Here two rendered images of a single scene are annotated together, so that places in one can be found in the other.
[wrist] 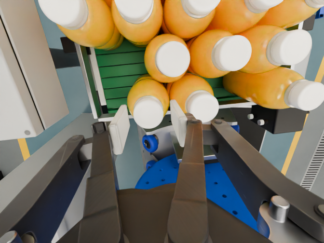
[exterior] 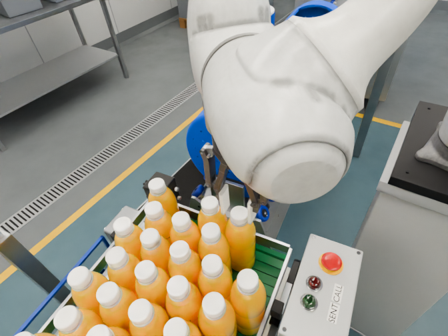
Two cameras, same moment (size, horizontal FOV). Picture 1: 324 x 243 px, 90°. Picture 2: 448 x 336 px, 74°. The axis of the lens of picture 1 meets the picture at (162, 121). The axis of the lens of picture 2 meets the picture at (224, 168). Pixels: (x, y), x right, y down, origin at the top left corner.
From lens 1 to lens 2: 0.45 m
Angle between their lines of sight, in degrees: 27
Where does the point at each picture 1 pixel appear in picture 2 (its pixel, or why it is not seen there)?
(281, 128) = (167, 178)
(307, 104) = (159, 181)
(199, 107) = (211, 203)
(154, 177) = not seen: hidden behind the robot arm
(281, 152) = (153, 162)
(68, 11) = (245, 273)
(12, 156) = not seen: outside the picture
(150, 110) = (237, 214)
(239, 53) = (179, 217)
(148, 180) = not seen: hidden behind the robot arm
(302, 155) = (135, 150)
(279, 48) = (160, 211)
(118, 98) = (272, 265)
